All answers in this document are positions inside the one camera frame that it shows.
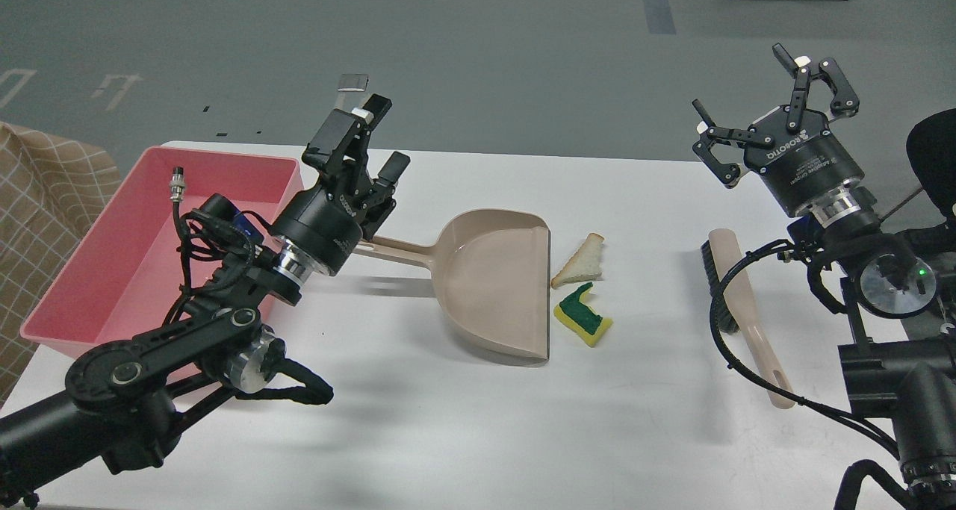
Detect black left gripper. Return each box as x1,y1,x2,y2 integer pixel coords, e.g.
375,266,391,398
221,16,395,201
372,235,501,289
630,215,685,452
269,94,411,278

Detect pink plastic bin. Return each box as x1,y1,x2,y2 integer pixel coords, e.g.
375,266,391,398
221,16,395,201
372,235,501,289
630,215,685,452
20,146,303,359

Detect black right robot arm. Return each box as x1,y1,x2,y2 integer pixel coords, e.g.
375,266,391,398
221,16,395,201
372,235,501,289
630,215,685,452
693,44,955,509

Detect green and yellow sponge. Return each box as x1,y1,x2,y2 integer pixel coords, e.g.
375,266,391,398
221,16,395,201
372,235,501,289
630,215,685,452
553,282,614,348

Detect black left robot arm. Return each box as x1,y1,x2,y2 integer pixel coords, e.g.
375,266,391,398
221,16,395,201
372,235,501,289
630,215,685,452
2,94,410,509

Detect triangular white bread slice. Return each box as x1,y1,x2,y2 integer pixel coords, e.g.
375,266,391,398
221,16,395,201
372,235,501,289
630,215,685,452
550,232,605,289

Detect beige checkered cloth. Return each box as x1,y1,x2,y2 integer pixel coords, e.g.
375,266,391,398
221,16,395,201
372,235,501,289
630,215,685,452
1,122,122,400

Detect beige hand brush black bristles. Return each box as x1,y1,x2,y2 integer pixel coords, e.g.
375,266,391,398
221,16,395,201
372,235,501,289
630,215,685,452
702,228,792,392

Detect beige plastic dustpan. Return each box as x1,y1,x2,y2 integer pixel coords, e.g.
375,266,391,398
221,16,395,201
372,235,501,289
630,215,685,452
355,208,550,361

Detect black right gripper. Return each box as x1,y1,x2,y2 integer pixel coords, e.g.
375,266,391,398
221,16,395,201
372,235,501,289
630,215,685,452
691,43,864,218

